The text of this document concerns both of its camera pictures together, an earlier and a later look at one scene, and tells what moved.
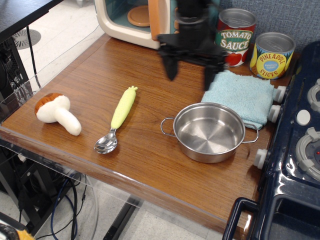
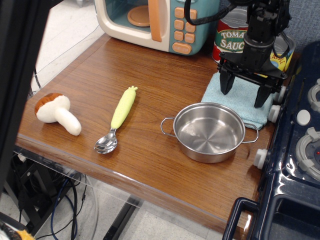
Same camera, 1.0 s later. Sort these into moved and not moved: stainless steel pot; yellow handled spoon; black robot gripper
Moved: black robot gripper
Not moved: yellow handled spoon; stainless steel pot
